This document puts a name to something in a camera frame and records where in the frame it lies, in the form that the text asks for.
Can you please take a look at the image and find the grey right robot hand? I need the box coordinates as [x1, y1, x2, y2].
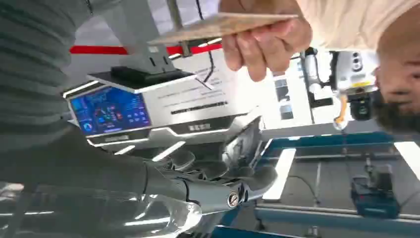
[0, 124, 279, 218]

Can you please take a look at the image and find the person's hand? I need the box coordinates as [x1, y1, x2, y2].
[218, 0, 313, 83]

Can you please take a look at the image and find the clear plastic cover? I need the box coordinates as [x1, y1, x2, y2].
[0, 182, 203, 238]

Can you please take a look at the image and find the person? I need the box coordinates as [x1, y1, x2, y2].
[295, 0, 420, 135]

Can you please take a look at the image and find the silver kiosk with blue screen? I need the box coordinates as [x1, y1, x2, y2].
[62, 0, 263, 155]

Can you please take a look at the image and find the red barrier belt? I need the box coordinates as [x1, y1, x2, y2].
[69, 43, 224, 56]

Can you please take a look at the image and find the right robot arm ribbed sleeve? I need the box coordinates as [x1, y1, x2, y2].
[0, 0, 94, 156]

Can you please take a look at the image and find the white light strip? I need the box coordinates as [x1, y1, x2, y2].
[262, 148, 297, 202]
[393, 141, 420, 182]

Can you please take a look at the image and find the blue box device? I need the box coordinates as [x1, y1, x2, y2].
[350, 163, 402, 220]

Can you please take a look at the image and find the black cable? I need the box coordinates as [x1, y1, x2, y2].
[195, 0, 215, 83]

